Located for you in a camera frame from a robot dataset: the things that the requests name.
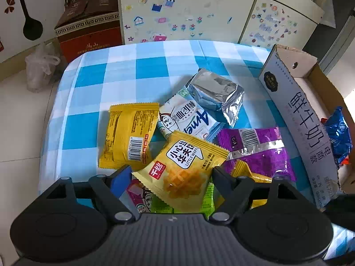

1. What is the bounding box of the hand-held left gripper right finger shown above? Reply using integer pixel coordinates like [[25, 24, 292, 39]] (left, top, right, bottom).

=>
[[209, 166, 317, 223]]

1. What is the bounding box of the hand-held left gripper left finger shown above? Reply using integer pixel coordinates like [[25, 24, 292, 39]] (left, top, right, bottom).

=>
[[41, 165, 140, 223]]

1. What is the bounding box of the plain yellow snack packet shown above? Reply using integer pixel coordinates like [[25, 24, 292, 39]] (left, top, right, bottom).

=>
[[231, 159, 274, 209]]

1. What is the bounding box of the pink and green snack packet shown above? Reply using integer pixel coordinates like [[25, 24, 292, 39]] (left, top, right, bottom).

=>
[[126, 179, 215, 219]]

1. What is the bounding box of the purple snack packet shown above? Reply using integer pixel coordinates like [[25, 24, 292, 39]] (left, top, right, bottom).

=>
[[217, 127, 297, 183]]

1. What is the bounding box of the yellow waffle snack packet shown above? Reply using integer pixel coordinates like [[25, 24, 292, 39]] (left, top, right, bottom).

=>
[[132, 130, 231, 221]]

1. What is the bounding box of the yellow barcode snack packet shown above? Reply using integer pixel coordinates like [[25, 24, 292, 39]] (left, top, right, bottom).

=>
[[98, 102, 161, 172]]

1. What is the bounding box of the white and blue snack packet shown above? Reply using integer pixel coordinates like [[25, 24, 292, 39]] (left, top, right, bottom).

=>
[[157, 87, 226, 142]]

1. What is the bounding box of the silver foil snack packet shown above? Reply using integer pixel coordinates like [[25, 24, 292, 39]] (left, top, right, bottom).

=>
[[186, 68, 245, 128]]

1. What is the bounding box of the cardboard box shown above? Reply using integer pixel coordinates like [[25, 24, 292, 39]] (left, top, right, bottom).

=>
[[258, 44, 355, 209]]

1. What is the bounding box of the blue white checkered tablecloth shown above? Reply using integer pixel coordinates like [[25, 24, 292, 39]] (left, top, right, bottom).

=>
[[38, 39, 355, 261]]

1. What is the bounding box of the clear plastic bag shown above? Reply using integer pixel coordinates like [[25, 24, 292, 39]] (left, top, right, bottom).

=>
[[25, 42, 62, 93]]

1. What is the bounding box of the brown patterned carton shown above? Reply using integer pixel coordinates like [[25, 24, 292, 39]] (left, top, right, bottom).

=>
[[54, 0, 124, 64]]

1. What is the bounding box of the cream cabinet with stickers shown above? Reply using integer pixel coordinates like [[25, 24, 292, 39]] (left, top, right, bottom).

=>
[[116, 0, 325, 52]]

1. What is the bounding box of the white hanging cloth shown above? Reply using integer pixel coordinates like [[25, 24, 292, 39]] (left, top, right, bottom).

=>
[[319, 0, 347, 29]]

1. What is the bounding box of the flower vase wall sticker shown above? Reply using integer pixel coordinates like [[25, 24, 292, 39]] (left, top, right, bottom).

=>
[[0, 0, 45, 41]]

